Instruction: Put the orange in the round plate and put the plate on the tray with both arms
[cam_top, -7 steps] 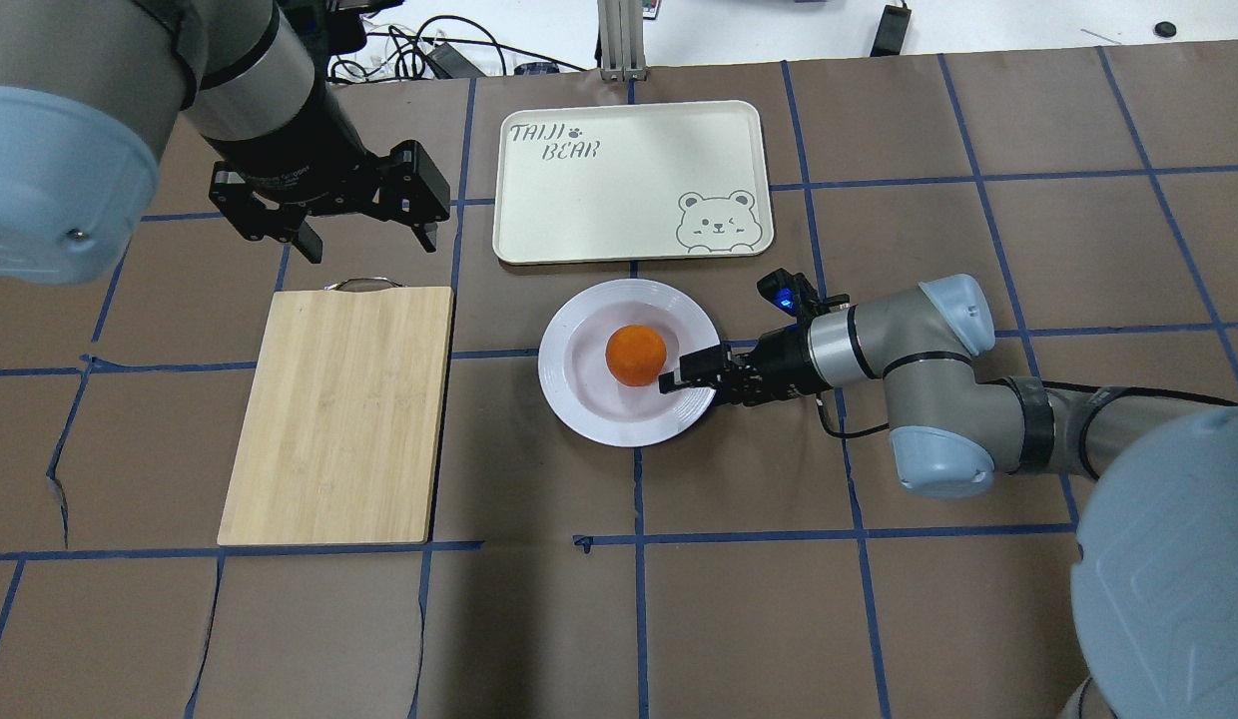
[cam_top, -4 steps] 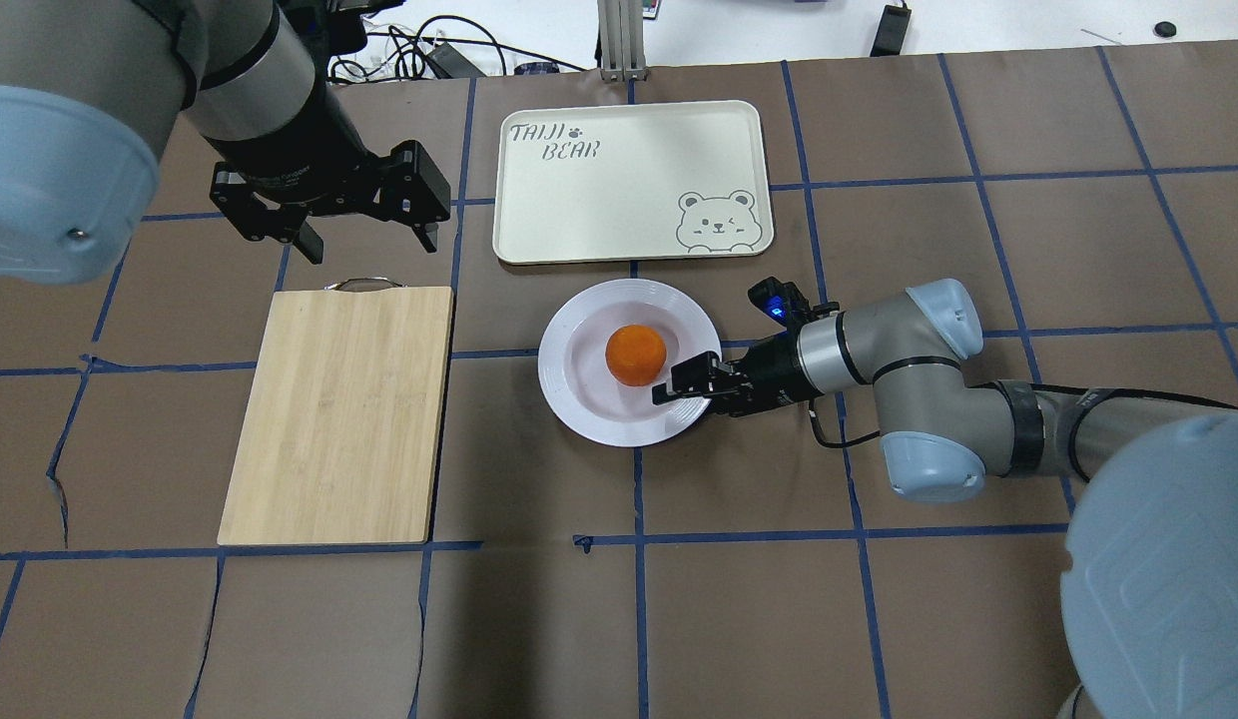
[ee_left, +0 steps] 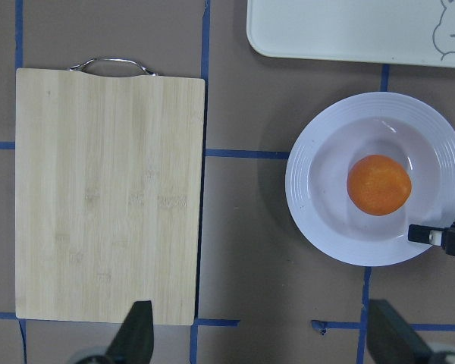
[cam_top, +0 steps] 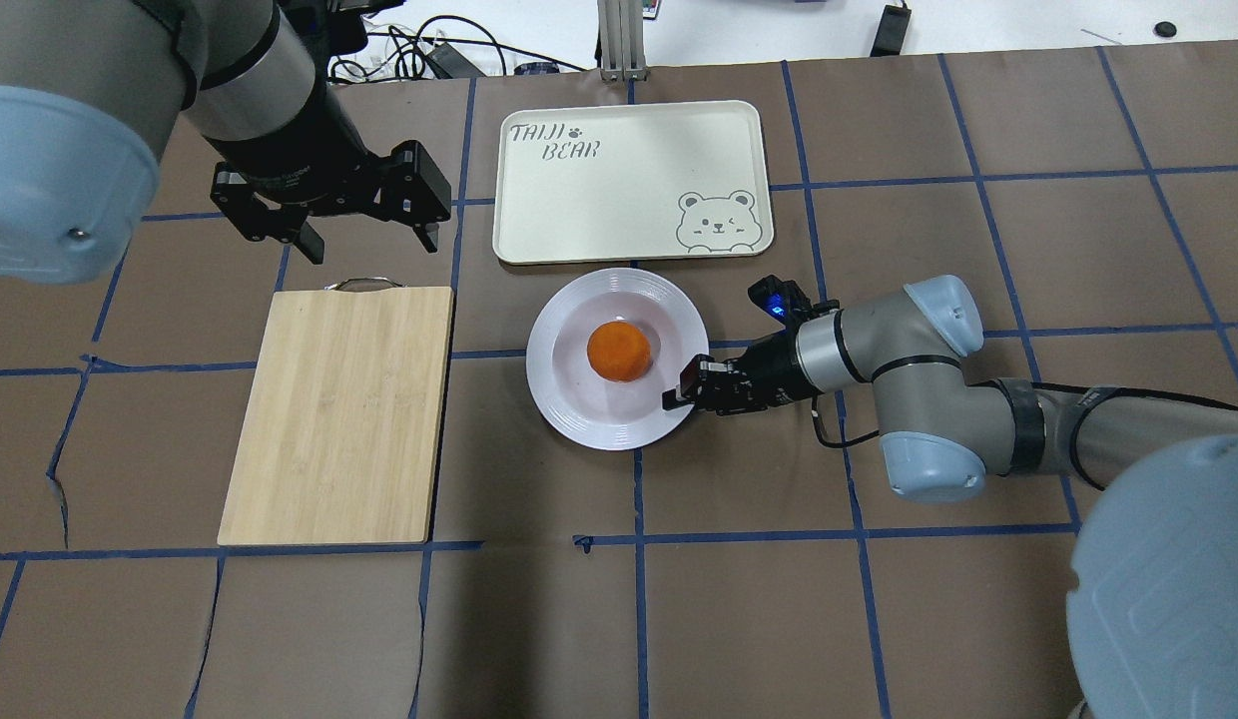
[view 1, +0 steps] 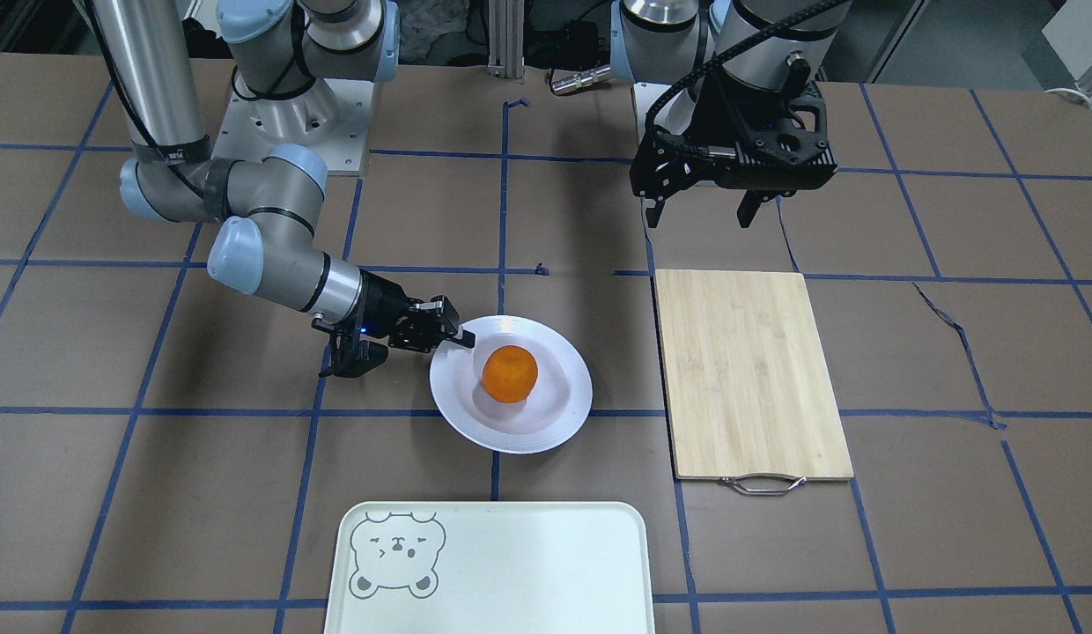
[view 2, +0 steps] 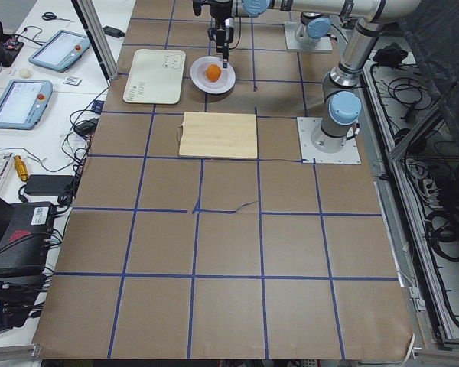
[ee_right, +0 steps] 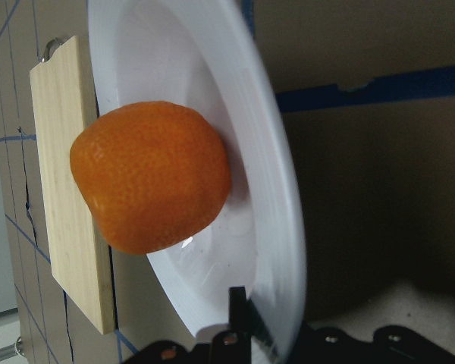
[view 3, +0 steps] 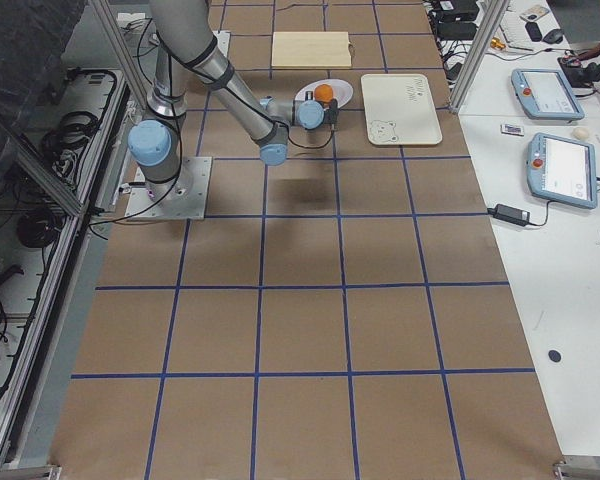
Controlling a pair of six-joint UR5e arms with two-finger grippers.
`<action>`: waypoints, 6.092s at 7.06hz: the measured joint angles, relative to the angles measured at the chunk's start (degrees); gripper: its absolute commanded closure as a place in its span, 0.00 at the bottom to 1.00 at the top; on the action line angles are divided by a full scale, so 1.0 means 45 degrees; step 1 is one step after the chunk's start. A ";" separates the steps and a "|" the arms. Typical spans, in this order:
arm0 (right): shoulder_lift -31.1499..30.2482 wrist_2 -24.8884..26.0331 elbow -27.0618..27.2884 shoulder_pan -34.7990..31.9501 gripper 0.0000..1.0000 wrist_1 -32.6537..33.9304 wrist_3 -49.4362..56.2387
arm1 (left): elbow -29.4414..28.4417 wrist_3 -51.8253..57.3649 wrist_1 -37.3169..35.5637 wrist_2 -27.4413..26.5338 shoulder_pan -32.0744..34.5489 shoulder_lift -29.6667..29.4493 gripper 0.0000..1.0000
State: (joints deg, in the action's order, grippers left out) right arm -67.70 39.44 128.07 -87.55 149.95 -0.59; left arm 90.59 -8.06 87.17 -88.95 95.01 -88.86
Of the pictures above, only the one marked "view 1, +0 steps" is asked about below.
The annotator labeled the bamboo cutting board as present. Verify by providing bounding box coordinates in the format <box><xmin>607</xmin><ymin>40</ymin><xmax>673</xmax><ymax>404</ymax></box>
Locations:
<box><xmin>653</xmin><ymin>270</ymin><xmax>853</xmax><ymax>492</ymax></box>

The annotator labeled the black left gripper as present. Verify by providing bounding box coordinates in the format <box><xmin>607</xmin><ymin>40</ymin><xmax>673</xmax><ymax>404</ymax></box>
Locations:
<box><xmin>630</xmin><ymin>71</ymin><xmax>838</xmax><ymax>229</ymax></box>

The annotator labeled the aluminium frame post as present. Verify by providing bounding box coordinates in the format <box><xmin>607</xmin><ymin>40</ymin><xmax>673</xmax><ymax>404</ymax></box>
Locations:
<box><xmin>485</xmin><ymin>0</ymin><xmax>526</xmax><ymax>83</ymax></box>

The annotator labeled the orange fruit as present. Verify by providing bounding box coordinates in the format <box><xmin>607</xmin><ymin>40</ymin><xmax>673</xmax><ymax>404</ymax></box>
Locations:
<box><xmin>480</xmin><ymin>345</ymin><xmax>539</xmax><ymax>404</ymax></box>

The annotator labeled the white ribbed plate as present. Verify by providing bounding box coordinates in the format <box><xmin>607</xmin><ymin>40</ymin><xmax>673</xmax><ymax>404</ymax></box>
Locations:
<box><xmin>430</xmin><ymin>314</ymin><xmax>592</xmax><ymax>454</ymax></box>

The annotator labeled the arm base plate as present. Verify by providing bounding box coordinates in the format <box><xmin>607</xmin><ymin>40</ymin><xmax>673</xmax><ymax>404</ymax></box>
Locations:
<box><xmin>213</xmin><ymin>77</ymin><xmax>380</xmax><ymax>176</ymax></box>

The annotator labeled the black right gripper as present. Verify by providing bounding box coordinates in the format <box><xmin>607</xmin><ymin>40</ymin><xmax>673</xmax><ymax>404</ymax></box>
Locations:
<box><xmin>360</xmin><ymin>270</ymin><xmax>476</xmax><ymax>352</ymax></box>

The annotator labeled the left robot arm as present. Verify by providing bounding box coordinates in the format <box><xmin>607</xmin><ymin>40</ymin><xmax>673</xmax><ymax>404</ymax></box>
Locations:
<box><xmin>610</xmin><ymin>1</ymin><xmax>851</xmax><ymax>228</ymax></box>

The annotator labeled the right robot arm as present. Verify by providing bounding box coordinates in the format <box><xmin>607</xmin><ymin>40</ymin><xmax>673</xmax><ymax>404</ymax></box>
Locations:
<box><xmin>79</xmin><ymin>1</ymin><xmax>475</xmax><ymax>352</ymax></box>

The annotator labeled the cream bear tray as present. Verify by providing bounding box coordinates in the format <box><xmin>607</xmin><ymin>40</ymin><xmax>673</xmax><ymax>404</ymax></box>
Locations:
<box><xmin>324</xmin><ymin>501</ymin><xmax>656</xmax><ymax>633</ymax></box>

